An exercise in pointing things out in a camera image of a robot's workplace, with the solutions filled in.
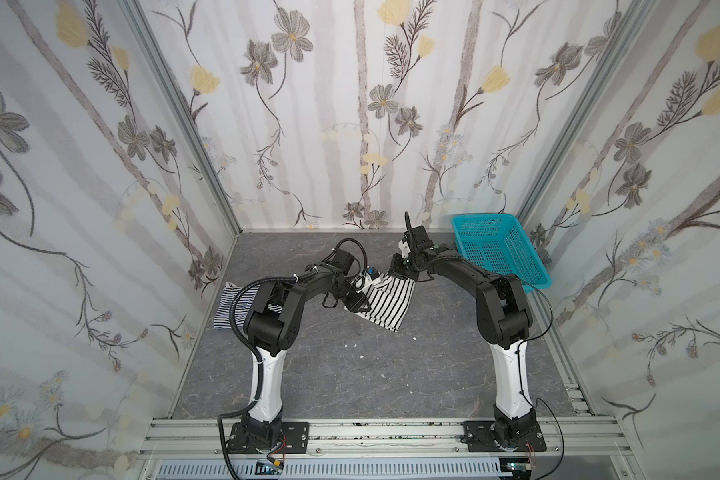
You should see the black white striped tank top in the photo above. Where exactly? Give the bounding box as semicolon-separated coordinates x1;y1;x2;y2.
358;274;416;332

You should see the blue white striped tank top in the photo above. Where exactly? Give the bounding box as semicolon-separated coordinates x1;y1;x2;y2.
212;282;261;330

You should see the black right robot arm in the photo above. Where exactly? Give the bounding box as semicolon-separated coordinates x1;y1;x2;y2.
390;215;547;453

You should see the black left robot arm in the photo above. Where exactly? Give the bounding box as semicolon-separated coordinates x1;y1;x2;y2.
217;238;371;455

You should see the teal plastic basket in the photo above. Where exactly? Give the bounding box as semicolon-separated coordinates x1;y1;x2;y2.
451;213;552;292

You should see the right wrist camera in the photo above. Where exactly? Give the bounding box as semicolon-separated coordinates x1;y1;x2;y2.
398;238;411;259

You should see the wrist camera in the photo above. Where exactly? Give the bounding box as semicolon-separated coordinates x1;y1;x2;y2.
363;267;385;288
398;238;411;259

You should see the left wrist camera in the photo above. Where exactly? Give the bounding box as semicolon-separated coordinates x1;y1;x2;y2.
363;267;385;288

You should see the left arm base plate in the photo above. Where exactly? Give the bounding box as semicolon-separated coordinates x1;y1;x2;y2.
225;422;310;455

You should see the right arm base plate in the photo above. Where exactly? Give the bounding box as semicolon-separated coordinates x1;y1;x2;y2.
462;421;547;453

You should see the white slotted cable duct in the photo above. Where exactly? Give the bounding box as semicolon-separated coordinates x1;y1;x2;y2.
152;457;512;479

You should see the left corrugated black cable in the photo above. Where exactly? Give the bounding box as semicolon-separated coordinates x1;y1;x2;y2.
215;275;301;480

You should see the aluminium mounting rail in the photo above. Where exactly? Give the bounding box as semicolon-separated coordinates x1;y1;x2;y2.
137;417;633;460

